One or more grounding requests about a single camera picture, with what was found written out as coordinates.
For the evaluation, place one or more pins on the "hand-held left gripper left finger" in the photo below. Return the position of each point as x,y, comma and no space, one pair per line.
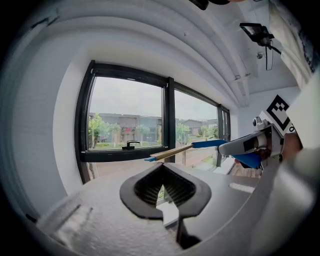
105,220

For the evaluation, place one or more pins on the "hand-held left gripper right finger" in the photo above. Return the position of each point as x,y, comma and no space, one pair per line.
225,195

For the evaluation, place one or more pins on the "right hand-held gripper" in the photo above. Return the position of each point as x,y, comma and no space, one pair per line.
272,150

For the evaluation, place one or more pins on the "blue squeegee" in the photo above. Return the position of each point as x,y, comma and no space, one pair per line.
207,143

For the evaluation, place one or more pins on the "glass pane of hinged window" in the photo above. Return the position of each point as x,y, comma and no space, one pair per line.
125,100

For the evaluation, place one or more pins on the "person's right forearm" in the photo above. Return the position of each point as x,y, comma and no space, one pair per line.
292,146

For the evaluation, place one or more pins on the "white ceiling conduit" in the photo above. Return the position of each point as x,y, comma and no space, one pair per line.
243,95

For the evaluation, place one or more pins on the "glass pane of fixed window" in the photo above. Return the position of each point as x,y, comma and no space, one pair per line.
195,107

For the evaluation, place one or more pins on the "black floodlight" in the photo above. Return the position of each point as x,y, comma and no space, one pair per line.
252,31

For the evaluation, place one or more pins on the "black window frame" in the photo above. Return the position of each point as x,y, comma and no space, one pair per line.
170,112

